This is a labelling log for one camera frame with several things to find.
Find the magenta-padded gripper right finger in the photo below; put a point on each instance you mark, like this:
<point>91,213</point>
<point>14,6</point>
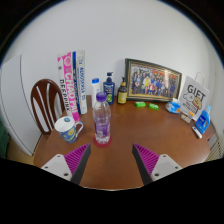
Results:
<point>160,166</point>

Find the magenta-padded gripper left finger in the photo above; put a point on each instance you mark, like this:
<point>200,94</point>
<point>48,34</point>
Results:
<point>63,166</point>

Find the clear purple-capped water bottle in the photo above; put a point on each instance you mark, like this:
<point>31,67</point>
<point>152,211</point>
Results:
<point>101,120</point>

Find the blue yellow printed mug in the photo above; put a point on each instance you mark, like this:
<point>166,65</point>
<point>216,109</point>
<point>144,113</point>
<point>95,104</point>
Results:
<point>66,130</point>

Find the battery blister pack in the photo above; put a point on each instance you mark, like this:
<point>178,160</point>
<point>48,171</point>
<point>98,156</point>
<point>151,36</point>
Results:
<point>186,117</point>

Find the white radiator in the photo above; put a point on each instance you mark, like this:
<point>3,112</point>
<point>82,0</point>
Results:
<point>217,146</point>

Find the blue detergent bottle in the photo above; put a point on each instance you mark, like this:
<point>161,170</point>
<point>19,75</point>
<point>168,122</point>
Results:
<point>202,121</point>

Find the brown wooden chair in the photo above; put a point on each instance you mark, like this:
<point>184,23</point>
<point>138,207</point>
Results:
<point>36,103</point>

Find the white printed paper bag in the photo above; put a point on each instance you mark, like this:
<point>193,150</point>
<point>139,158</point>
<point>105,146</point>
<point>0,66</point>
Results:
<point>195,96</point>

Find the pink white shuttlecock tube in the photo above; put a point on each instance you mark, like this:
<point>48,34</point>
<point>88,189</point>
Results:
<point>68,86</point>

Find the amber yellow-label pump bottle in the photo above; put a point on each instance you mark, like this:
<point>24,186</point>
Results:
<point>122,95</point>

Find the white blue-capped lotion bottle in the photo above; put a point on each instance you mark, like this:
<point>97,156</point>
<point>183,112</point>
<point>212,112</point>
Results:
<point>95,88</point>

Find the white blue shuttlecock tube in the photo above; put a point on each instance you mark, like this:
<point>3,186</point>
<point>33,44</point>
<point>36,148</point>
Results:
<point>81,83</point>

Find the framed group photo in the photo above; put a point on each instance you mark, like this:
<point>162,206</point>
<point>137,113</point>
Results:
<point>153,81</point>

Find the dark blue pump bottle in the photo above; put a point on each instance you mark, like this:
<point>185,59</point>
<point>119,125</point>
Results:
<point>108,91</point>

